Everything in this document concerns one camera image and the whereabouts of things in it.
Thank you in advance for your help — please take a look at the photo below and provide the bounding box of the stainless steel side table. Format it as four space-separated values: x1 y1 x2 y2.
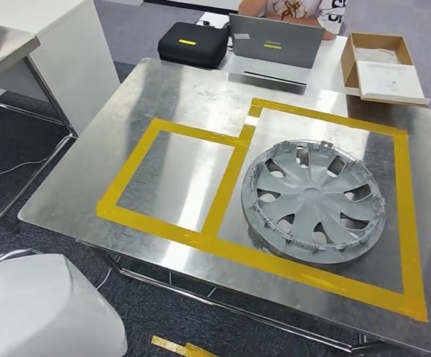
0 19 79 233

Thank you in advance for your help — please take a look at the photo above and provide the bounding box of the white box lid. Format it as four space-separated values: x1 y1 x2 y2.
355 59 431 106

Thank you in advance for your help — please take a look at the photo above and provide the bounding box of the brown cardboard box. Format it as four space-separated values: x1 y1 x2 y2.
340 31 414 97

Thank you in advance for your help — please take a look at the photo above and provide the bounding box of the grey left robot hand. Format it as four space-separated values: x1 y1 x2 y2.
0 248 34 269

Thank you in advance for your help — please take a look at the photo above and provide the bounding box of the person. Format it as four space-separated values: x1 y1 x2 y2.
237 0 348 42

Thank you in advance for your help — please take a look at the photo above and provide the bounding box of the white padding sheet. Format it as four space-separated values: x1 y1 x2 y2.
355 45 400 65

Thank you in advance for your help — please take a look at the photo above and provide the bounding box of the grey wheel hubcap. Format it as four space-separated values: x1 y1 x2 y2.
240 139 386 266

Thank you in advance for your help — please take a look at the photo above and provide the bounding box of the white floor cable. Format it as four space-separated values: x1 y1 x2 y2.
0 157 49 187

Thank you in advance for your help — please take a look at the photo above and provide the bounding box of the black zip case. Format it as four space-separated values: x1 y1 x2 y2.
158 21 230 70

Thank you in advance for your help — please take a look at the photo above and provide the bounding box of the stainless steel workbench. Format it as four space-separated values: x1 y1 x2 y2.
17 57 431 357

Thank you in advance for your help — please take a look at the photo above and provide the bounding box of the white power strip cable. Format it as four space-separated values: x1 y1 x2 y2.
96 267 113 292

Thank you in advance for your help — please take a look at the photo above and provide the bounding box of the white plastic shell part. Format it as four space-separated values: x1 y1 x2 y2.
0 254 128 357

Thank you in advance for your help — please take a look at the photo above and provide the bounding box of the grey laptop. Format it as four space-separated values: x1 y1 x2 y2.
229 13 327 87

